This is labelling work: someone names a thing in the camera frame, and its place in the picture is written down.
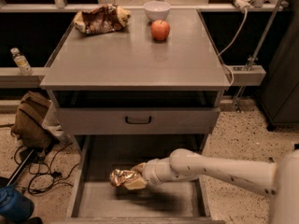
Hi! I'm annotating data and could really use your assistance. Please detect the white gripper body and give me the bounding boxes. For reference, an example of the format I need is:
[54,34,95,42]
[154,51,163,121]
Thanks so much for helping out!
[142,158,173,186]

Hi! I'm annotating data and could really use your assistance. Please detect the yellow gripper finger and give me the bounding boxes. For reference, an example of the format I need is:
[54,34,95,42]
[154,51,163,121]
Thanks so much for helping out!
[132,162,146,173]
[123,178,147,190]

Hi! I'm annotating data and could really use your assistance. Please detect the orange soda can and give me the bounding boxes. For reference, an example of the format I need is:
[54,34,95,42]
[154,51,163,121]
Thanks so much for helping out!
[109,169,140,189]

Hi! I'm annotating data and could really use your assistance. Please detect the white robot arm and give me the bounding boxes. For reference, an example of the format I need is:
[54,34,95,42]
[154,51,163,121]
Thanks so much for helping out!
[124,148,299,224]

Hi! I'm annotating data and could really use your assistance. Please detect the closed grey upper drawer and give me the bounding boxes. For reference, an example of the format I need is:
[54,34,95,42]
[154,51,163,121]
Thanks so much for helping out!
[56,107,220,134]

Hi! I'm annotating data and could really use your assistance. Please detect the open grey lower drawer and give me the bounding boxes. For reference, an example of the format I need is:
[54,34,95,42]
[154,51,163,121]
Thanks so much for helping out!
[67,134,212,224]

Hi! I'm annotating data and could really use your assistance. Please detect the grey drawer cabinet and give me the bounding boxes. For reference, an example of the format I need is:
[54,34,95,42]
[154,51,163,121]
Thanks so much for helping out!
[39,8,232,224]

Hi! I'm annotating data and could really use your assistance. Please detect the brown backpack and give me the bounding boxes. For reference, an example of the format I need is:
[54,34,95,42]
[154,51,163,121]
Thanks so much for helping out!
[11,91,54,149]

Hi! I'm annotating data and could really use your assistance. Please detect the blue plastic container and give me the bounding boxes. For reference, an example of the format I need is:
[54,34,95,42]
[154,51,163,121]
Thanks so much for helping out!
[0,185,34,223]

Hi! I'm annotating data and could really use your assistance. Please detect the red apple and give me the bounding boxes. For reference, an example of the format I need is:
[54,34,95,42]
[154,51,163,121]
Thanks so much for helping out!
[150,20,170,41]

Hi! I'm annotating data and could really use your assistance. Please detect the metal tripod pole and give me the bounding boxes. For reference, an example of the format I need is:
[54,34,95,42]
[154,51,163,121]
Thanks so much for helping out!
[230,0,284,112]

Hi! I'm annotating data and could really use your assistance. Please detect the crumpled brown chip bag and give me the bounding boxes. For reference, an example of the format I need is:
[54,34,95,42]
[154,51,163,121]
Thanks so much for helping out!
[73,4,131,35]

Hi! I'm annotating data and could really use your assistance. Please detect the clear plastic water bottle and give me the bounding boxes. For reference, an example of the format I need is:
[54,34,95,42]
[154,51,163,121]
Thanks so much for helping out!
[10,48,33,76]

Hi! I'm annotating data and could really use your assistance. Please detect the white bowl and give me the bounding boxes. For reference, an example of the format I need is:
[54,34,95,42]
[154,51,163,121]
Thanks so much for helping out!
[144,1,171,21]

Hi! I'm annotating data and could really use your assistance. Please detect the black drawer handle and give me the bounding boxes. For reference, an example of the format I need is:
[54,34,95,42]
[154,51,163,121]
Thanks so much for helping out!
[124,116,152,125]

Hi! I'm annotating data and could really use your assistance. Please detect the black floor cables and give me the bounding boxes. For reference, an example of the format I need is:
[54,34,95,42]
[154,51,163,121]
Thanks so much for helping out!
[12,142,80,196]

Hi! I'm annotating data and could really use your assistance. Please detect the white power cable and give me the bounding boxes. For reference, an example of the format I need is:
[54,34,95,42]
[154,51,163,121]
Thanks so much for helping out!
[217,7,249,86]

